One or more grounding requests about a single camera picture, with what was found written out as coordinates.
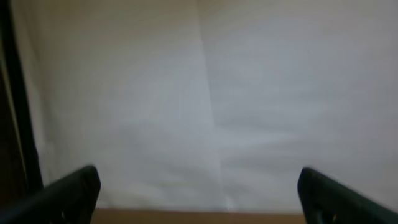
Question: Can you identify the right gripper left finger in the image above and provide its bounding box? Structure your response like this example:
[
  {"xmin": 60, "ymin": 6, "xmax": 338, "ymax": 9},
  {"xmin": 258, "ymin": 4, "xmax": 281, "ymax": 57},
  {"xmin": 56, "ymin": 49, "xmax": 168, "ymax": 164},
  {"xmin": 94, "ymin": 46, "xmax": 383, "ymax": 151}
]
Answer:
[{"xmin": 0, "ymin": 164, "xmax": 102, "ymax": 224}]

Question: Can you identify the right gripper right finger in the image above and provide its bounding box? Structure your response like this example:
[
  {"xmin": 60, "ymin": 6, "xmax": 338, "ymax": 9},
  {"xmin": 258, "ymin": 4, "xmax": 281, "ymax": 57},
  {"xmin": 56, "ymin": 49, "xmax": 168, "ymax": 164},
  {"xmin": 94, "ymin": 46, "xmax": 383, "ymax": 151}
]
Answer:
[{"xmin": 296, "ymin": 167, "xmax": 398, "ymax": 224}]

